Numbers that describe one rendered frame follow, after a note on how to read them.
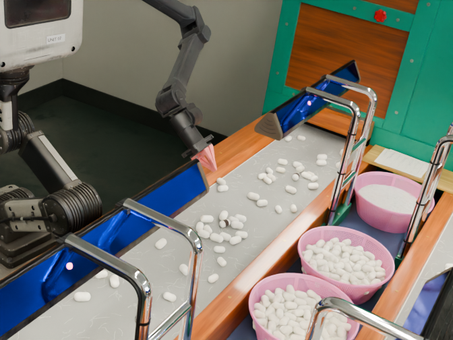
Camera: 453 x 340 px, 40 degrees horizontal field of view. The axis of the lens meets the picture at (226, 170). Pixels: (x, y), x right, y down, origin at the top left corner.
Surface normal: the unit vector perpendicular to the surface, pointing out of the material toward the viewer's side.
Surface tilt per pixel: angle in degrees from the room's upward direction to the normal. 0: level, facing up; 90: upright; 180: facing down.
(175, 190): 58
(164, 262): 0
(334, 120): 90
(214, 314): 0
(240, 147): 0
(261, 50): 90
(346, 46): 90
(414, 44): 90
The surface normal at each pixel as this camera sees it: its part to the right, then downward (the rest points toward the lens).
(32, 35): 0.79, 0.39
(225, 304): 0.14, -0.87
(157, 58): -0.45, 0.38
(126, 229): 0.79, -0.16
